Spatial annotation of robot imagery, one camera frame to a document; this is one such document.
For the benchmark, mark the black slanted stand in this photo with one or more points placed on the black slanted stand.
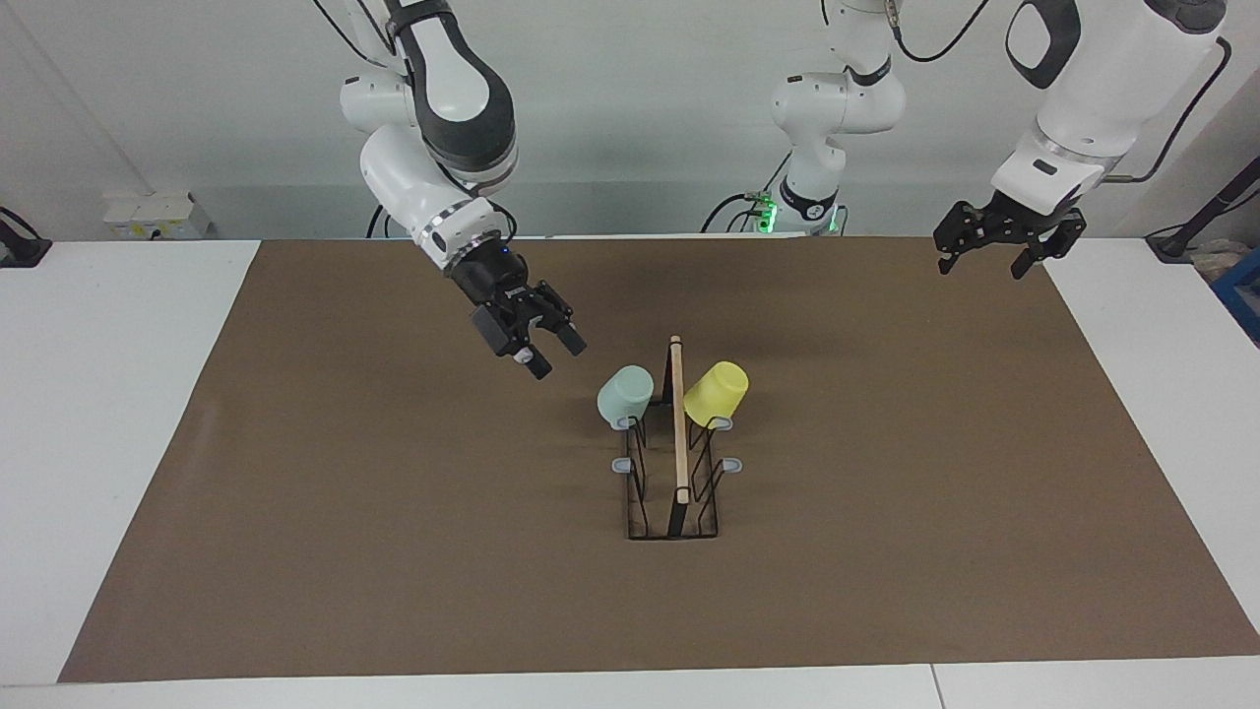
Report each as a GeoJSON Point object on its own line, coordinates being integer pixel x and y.
{"type": "Point", "coordinates": [1196, 222]}

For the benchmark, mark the blue box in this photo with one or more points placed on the blue box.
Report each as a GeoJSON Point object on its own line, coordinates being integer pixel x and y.
{"type": "Point", "coordinates": [1242, 290]}

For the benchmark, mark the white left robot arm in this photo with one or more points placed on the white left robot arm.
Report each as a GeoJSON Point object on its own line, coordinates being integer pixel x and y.
{"type": "Point", "coordinates": [1093, 89]}

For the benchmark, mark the brown table mat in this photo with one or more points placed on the brown table mat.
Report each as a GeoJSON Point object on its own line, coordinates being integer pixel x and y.
{"type": "Point", "coordinates": [492, 571]}

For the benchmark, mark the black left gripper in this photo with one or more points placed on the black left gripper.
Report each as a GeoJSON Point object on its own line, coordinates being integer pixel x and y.
{"type": "Point", "coordinates": [1034, 219]}

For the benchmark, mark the yellow plastic cup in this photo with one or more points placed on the yellow plastic cup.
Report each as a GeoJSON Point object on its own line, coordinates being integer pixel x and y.
{"type": "Point", "coordinates": [717, 392]}

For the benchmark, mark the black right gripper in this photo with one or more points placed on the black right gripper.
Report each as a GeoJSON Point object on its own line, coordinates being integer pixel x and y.
{"type": "Point", "coordinates": [492, 276]}

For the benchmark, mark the black clamp mount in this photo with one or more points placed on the black clamp mount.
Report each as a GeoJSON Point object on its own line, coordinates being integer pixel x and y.
{"type": "Point", "coordinates": [20, 246]}

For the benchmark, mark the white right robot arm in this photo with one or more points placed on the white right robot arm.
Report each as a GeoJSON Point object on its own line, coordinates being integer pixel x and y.
{"type": "Point", "coordinates": [443, 98]}

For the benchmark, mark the white power strip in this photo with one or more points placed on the white power strip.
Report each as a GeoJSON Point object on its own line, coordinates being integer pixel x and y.
{"type": "Point", "coordinates": [153, 215]}

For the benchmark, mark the pale green plastic cup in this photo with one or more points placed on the pale green plastic cup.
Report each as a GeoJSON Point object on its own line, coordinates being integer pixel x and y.
{"type": "Point", "coordinates": [625, 394]}

